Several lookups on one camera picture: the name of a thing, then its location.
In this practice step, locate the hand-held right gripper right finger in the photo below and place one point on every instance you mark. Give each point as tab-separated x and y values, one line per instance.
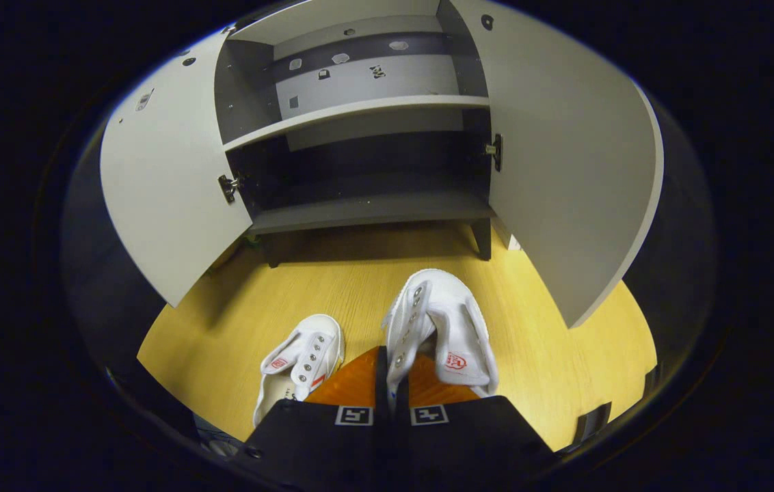
483	437

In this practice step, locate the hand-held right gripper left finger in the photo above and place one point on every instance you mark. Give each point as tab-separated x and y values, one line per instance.
381	376

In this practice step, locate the white canvas shoe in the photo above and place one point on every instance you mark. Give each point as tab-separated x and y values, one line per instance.
452	307
305	355

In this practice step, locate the white grey shoe cabinet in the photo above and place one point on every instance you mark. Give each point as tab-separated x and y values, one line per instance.
359	208

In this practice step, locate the white door with headphone sticker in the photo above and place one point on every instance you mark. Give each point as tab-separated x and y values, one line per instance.
565	171

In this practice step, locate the white door with camera sticker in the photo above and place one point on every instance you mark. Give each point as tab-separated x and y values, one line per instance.
168	184

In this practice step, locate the metal door hinge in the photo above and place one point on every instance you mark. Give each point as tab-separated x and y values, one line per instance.
496	152
228	188

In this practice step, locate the white cabinet shelf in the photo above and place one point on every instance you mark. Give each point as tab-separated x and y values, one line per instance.
359	111

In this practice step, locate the black backdrop cloth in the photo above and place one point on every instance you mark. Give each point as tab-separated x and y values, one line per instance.
681	260
107	287

